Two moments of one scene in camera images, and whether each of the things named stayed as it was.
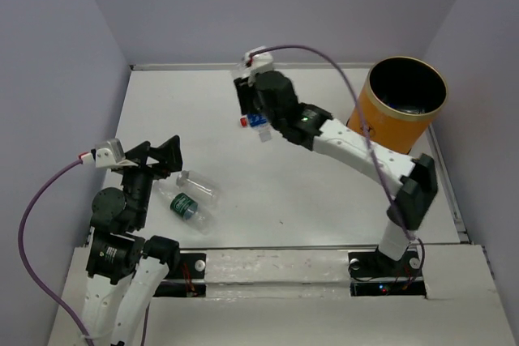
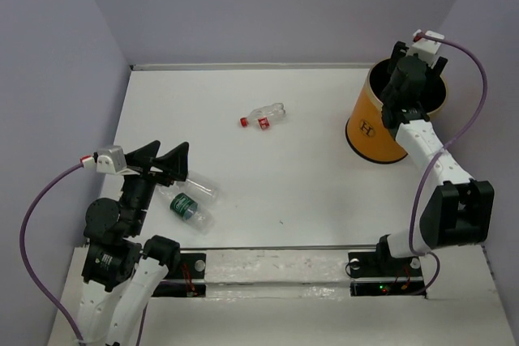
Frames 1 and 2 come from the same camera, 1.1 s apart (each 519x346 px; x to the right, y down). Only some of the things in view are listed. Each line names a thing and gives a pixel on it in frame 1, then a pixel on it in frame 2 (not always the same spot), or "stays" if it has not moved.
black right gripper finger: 246,94 → 399,52
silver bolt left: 199,265 stays
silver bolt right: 354,264 stays
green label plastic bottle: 195,214 stays
